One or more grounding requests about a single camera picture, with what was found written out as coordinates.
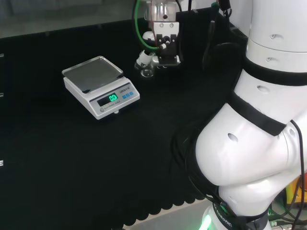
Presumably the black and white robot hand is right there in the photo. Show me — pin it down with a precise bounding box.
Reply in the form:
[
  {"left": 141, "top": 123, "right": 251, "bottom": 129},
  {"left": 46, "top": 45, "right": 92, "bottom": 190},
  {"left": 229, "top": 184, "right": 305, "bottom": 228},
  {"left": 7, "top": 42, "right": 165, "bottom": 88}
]
[{"left": 134, "top": 21, "right": 182, "bottom": 72}]

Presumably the small clear glass beaker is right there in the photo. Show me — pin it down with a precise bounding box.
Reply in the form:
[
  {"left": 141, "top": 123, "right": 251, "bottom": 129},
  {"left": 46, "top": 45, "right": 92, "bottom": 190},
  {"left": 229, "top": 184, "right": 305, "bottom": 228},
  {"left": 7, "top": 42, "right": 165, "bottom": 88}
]
[{"left": 134, "top": 60, "right": 155, "bottom": 79}]

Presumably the white electronic balance, steel pan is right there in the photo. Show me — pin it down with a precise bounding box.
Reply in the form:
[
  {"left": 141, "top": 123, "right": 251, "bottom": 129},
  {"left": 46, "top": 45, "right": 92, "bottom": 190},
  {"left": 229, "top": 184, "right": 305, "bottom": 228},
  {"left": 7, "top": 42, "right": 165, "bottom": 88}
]
[{"left": 61, "top": 55, "right": 141, "bottom": 121}]

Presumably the black bench cloth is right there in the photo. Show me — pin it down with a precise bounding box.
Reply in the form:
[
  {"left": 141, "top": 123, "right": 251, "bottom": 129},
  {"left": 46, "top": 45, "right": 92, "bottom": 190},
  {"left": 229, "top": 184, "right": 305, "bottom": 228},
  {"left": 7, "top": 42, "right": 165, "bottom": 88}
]
[{"left": 0, "top": 20, "right": 250, "bottom": 227}]

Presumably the green cable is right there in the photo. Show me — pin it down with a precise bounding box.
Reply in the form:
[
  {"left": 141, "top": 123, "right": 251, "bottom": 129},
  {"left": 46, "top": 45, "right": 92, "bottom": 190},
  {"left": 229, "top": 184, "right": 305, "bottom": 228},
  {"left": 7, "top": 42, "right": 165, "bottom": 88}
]
[{"left": 133, "top": 0, "right": 160, "bottom": 51}]

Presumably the black hanging cable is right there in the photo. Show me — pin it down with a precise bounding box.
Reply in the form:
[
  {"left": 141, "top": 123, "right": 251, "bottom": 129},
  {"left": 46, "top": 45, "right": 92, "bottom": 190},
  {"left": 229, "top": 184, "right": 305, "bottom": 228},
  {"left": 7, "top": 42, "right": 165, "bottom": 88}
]
[{"left": 202, "top": 0, "right": 232, "bottom": 70}]

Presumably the thin black cable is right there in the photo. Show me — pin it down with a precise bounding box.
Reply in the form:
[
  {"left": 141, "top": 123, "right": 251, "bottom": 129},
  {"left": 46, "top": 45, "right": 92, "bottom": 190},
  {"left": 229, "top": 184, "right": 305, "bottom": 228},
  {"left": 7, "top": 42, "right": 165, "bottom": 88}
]
[{"left": 291, "top": 119, "right": 307, "bottom": 230}]

